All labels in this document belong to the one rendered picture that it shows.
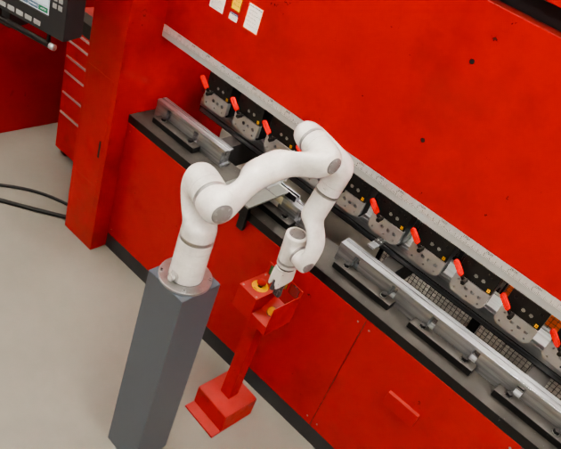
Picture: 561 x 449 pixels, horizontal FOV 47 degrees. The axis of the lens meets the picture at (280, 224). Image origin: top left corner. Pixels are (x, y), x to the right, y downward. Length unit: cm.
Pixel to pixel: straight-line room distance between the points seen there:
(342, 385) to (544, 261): 106
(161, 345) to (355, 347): 85
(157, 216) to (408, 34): 164
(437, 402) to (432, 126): 106
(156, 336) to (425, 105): 126
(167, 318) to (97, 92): 145
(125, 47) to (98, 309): 133
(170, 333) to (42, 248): 162
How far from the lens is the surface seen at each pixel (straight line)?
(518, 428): 258
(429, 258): 253
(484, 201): 236
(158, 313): 230
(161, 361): 241
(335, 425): 306
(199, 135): 316
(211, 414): 311
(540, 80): 222
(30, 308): 345
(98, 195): 356
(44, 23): 310
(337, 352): 284
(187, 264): 215
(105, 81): 327
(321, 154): 203
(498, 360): 262
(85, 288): 358
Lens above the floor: 251
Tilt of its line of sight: 35 degrees down
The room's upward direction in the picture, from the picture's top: 21 degrees clockwise
